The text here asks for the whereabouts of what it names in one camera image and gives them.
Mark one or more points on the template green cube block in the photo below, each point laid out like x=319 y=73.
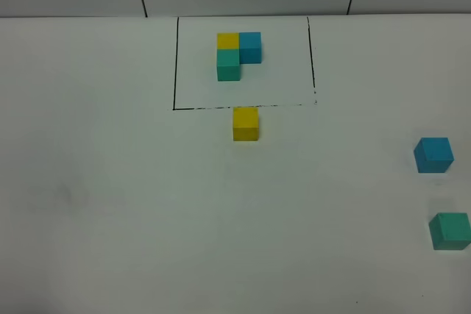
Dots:
x=228 y=65

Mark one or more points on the template blue cube block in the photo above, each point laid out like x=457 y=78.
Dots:
x=250 y=51

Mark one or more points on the template yellow cube block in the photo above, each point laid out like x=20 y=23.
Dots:
x=228 y=41

